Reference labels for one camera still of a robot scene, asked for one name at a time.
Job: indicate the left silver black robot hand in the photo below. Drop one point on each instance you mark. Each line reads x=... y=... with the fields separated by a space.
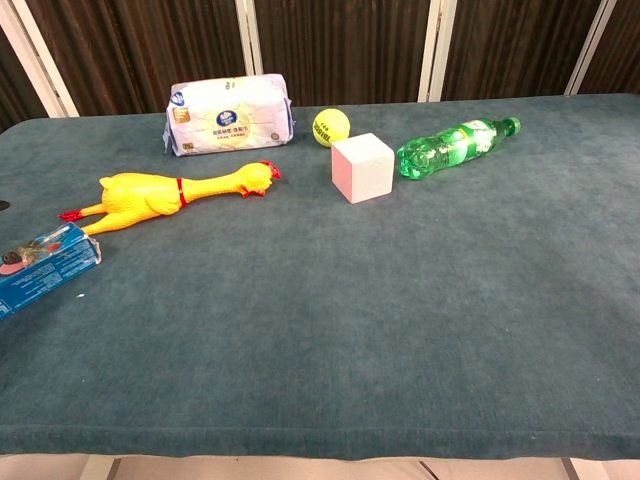
x=3 y=205

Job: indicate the yellow tennis ball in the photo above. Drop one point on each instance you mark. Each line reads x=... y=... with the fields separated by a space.
x=331 y=127

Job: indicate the white tissue pack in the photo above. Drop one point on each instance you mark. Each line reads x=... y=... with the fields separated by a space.
x=230 y=117

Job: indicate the dark brown slatted panel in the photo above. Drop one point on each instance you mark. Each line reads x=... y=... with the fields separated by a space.
x=515 y=45
x=620 y=55
x=15 y=95
x=140 y=45
x=345 y=50

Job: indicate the white partition frame post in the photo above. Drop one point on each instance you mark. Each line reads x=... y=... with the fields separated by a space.
x=592 y=47
x=249 y=40
x=35 y=60
x=436 y=50

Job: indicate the white pink cube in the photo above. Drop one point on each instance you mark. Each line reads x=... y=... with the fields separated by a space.
x=367 y=167

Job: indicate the blue cookie box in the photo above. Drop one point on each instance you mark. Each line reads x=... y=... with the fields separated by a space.
x=45 y=270

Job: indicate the teal table cloth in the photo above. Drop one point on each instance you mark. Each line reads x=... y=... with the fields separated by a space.
x=350 y=310

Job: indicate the green plastic bottle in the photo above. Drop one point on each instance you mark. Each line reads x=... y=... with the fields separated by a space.
x=450 y=147

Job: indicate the yellow rubber chicken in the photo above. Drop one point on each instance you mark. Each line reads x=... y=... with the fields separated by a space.
x=145 y=197

